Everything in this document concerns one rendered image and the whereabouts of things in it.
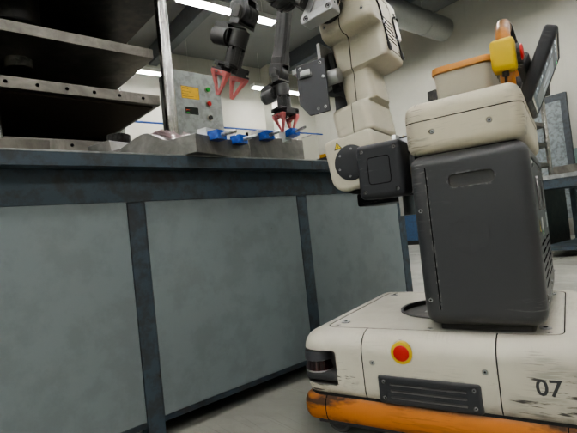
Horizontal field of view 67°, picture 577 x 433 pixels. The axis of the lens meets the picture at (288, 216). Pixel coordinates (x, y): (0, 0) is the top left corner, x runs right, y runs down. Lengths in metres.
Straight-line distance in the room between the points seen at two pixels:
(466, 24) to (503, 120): 7.97
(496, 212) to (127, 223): 0.92
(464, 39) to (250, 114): 4.56
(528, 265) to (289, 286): 0.84
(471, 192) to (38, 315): 1.04
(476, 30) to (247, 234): 7.73
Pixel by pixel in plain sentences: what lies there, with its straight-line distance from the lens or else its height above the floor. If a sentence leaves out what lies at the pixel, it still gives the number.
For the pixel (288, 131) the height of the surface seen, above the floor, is 0.94.
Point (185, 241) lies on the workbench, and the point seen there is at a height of 0.55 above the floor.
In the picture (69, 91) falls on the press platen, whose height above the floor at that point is 1.25.
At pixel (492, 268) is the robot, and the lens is 1.03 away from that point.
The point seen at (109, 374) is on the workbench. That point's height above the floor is 0.23.
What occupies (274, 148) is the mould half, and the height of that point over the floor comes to 0.85.
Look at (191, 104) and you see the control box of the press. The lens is 2.51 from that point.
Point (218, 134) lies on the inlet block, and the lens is 1.33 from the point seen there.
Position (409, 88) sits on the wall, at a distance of 9.39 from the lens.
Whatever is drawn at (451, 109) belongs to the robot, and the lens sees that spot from 1.05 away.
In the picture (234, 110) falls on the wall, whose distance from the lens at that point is 9.86.
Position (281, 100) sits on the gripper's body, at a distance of 1.83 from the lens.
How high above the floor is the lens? 0.55
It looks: 2 degrees up
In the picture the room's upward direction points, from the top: 6 degrees counter-clockwise
